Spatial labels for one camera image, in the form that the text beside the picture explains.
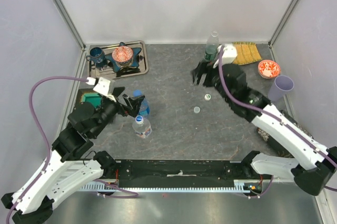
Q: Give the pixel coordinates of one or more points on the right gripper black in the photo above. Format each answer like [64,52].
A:
[203,67]

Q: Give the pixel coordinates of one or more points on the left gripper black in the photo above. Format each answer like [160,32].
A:
[132,108]

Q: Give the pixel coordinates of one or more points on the blue cap water bottle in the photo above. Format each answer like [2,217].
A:
[144,108]

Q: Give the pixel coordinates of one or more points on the white green bottle cap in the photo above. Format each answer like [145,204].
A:
[207,97]

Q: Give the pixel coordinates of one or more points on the red label water bottle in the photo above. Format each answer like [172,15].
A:
[143,130]

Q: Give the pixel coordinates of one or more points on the green label clear bottle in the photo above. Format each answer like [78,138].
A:
[211,46]

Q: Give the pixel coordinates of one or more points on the plain white bottle cap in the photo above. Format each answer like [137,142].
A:
[196,110]

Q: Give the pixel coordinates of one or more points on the white blue printed cap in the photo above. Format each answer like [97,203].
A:
[139,120]

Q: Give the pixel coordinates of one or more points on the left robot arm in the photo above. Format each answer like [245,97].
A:
[64,171]

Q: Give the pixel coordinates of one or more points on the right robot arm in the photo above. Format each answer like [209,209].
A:
[311,164]

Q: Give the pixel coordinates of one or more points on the teal rectangular dish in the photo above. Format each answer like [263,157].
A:
[88,95]

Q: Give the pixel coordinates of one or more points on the blue star dish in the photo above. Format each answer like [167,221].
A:
[117,67]

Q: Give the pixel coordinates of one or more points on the metal tray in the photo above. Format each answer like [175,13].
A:
[108,72]

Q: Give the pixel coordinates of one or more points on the red patterned bowl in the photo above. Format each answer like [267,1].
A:
[122,55]

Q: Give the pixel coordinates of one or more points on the blue mug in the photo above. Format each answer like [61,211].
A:
[97,57]

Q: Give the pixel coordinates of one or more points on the yellow woven plate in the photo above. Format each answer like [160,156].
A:
[247,53]

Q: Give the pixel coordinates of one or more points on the red floral bowl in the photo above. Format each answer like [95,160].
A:
[268,69]

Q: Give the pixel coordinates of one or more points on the purple plastic cup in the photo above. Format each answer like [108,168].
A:
[280,87]

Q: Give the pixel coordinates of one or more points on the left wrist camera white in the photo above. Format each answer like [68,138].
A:
[105,87]

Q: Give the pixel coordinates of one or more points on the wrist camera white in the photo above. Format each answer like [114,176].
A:
[228,56]
[105,87]

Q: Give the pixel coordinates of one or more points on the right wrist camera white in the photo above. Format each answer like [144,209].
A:
[228,56]

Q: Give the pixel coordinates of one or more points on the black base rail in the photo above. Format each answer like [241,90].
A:
[179,173]

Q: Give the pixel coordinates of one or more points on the white cable duct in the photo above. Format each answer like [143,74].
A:
[238,187]

